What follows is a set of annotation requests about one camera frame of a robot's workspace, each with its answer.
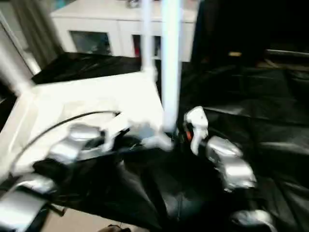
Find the white plastic table leg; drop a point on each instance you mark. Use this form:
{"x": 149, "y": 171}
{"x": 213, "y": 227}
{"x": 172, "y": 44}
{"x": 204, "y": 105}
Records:
{"x": 147, "y": 36}
{"x": 14, "y": 72}
{"x": 171, "y": 60}

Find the white glass-door cabinet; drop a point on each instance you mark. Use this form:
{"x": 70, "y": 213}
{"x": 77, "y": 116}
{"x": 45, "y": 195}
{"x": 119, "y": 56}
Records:
{"x": 96, "y": 24}

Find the black mat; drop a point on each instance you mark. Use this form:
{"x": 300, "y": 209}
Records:
{"x": 241, "y": 108}

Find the black side table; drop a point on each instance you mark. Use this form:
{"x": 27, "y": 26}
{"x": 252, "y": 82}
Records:
{"x": 285, "y": 52}

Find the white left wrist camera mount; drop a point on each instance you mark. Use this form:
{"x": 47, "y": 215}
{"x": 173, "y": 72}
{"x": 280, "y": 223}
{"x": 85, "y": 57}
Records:
{"x": 116, "y": 125}

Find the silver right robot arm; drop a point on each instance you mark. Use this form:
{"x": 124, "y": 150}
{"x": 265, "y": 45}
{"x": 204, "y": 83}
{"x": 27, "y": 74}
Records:
{"x": 231, "y": 164}

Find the dark grey bundle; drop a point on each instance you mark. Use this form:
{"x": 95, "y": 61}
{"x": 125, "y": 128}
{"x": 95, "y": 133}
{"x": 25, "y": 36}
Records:
{"x": 132, "y": 3}

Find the grey door frame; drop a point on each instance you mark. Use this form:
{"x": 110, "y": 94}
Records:
{"x": 31, "y": 62}

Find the black cabinet gold label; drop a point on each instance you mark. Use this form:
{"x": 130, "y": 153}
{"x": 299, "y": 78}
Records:
{"x": 229, "y": 29}

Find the grey curtain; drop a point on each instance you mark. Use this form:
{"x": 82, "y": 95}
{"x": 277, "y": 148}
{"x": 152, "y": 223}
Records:
{"x": 38, "y": 31}

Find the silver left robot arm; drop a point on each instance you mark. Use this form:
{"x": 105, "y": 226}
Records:
{"x": 77, "y": 135}

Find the black metal stand leg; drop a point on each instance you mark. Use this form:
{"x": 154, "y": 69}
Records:
{"x": 59, "y": 210}

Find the white plastic table top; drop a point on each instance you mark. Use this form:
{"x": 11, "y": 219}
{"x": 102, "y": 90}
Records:
{"x": 72, "y": 96}

